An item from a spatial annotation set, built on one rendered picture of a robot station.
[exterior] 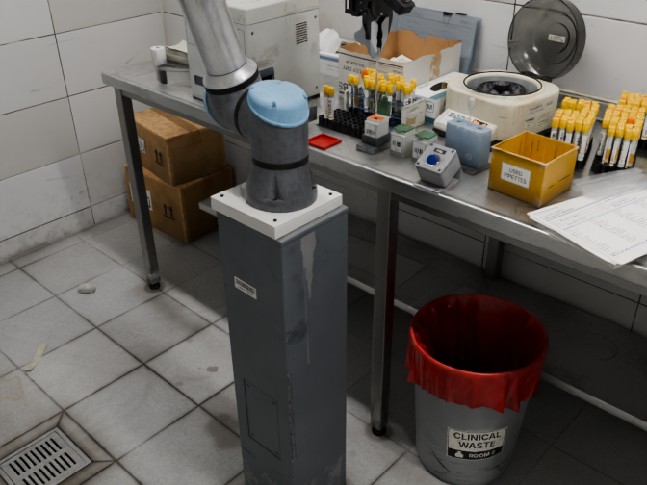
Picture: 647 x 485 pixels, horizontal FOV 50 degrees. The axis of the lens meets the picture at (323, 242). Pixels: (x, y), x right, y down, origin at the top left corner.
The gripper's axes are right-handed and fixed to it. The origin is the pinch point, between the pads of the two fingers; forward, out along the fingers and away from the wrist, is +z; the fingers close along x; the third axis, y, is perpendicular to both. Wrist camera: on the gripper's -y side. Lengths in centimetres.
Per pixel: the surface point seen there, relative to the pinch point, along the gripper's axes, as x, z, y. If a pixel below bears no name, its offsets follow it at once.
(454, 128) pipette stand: -4.1, 14.7, -20.2
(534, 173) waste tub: 2.4, 16.4, -44.1
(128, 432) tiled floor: 58, 111, 46
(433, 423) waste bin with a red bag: 11, 90, -31
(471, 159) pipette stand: -3.6, 20.7, -25.6
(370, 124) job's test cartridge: 1.9, 17.2, 0.1
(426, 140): 0.1, 17.6, -15.2
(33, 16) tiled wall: 2, 16, 169
